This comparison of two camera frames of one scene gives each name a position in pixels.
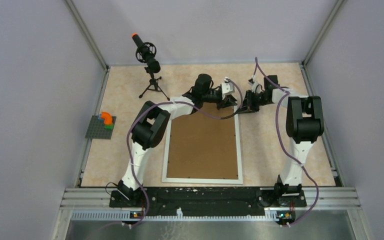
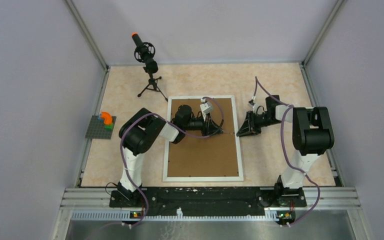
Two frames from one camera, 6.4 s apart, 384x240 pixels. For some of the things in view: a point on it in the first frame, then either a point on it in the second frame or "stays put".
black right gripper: x=248 y=106 to x=248 y=127
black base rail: x=193 y=202 stays put
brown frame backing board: x=201 y=147 stays put
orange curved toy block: x=107 y=117 stays put
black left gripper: x=229 y=101 to x=209 y=128
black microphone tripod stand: x=153 y=86 stays put
